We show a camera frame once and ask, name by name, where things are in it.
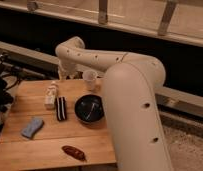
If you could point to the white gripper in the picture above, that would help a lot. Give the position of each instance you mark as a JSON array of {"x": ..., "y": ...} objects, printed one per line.
[{"x": 65, "y": 71}]

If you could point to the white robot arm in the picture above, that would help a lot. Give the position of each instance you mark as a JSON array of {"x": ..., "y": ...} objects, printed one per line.
[{"x": 128, "y": 94}]

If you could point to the black white striped eraser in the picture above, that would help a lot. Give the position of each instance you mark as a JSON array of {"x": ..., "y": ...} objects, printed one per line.
[{"x": 61, "y": 111}]

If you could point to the black equipment with cables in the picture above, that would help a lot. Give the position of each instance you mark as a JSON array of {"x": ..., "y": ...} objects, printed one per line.
[{"x": 5, "y": 97}]

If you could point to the dark blue bowl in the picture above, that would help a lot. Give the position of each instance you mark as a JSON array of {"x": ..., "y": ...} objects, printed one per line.
[{"x": 89, "y": 108}]

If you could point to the metal rail frame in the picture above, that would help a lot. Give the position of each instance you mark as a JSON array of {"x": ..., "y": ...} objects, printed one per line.
[{"x": 173, "y": 20}]

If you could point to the white small bottle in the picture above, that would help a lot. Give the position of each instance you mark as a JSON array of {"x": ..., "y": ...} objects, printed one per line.
[{"x": 51, "y": 95}]

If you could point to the blue sponge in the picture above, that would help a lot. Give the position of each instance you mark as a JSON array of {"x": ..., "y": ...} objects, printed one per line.
[{"x": 32, "y": 127}]

